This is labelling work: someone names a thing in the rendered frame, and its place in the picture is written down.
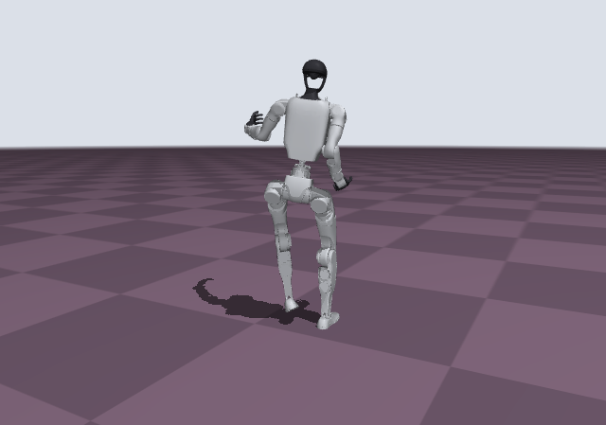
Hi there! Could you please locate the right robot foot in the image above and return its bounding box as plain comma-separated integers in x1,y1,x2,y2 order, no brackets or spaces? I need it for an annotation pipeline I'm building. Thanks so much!
317,312,340,329

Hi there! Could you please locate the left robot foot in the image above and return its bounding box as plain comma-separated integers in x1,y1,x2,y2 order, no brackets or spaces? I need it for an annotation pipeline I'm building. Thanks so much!
284,297,299,312

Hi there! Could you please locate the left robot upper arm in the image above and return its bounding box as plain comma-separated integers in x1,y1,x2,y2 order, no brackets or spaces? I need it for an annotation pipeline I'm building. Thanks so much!
255,99,289,141

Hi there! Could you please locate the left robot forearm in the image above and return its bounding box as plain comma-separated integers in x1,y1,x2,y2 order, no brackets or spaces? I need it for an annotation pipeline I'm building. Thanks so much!
244,124,260,140

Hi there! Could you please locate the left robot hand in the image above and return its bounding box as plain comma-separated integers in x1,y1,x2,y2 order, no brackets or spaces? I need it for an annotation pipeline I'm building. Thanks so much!
246,111,263,126

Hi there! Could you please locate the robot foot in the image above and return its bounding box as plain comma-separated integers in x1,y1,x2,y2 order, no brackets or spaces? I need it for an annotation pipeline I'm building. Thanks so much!
284,297,299,312
317,312,340,329

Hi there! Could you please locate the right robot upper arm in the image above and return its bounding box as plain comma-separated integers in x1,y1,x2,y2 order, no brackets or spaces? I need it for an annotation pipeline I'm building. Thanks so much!
321,103,347,159

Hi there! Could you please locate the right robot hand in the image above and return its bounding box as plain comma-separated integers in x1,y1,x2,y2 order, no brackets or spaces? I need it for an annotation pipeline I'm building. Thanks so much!
333,176,352,191

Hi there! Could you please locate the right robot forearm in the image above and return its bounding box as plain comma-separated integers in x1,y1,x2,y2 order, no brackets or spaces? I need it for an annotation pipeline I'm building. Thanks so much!
327,146,347,188

